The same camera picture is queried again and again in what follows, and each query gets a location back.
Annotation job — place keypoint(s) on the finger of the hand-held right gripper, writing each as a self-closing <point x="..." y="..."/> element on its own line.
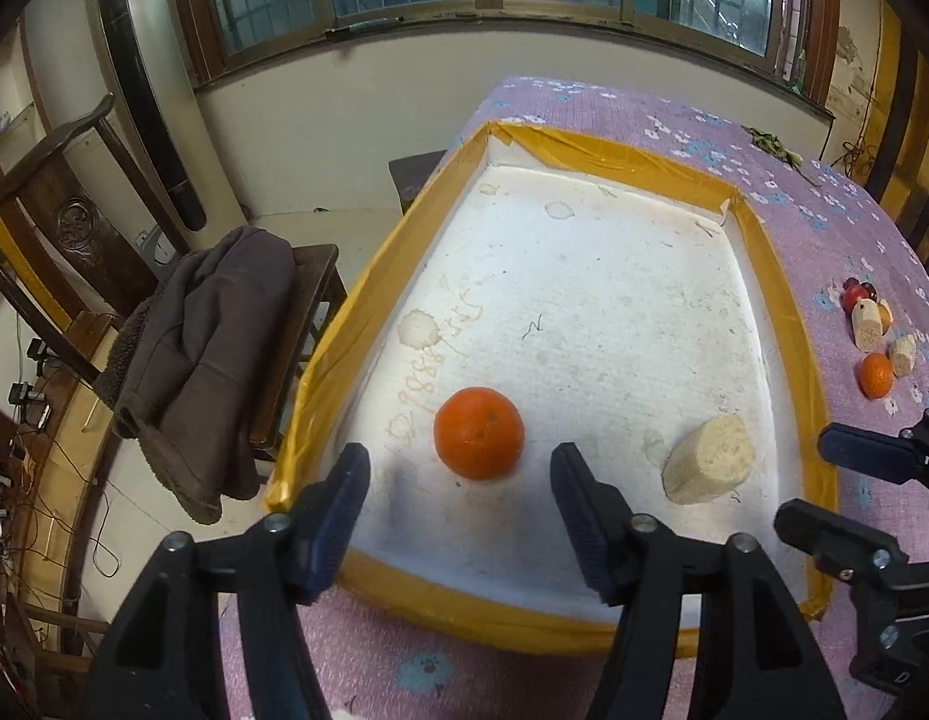
<point x="824" y="532"/>
<point x="861" y="454"/>

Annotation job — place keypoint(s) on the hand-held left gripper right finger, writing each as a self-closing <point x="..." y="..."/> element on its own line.
<point x="578" y="517"/>

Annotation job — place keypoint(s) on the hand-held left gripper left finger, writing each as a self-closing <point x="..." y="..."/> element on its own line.
<point x="343" y="510"/>

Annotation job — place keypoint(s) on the large orange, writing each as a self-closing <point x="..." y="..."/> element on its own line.
<point x="479" y="433"/>

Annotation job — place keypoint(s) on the red cherry tomato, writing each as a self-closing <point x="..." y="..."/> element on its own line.
<point x="851" y="301"/>

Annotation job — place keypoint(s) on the white foam tray yellow tape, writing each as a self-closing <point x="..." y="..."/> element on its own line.
<point x="584" y="300"/>

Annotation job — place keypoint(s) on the small orange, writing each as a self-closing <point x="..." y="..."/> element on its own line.
<point x="876" y="376"/>

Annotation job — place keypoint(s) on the small corn cob piece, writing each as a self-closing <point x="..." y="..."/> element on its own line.
<point x="902" y="356"/>

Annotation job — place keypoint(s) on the medium corn cob piece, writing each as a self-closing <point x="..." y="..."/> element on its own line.
<point x="869" y="326"/>

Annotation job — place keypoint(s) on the brown jacket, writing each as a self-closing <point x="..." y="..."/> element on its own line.
<point x="202" y="360"/>

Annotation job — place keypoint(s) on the purple floral tablecloth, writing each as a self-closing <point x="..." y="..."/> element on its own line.
<point x="809" y="225"/>

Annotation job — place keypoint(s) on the green leaves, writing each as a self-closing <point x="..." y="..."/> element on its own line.
<point x="771" y="142"/>

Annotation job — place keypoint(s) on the dark wooden stool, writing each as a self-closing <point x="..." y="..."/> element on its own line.
<point x="415" y="176"/>

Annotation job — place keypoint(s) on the dark wooden chair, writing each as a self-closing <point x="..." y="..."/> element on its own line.
<point x="82" y="232"/>

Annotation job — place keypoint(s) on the standing air conditioner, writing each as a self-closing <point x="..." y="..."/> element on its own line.
<point x="149" y="90"/>

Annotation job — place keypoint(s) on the yellow wooden frame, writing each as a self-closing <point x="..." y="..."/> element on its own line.
<point x="903" y="135"/>

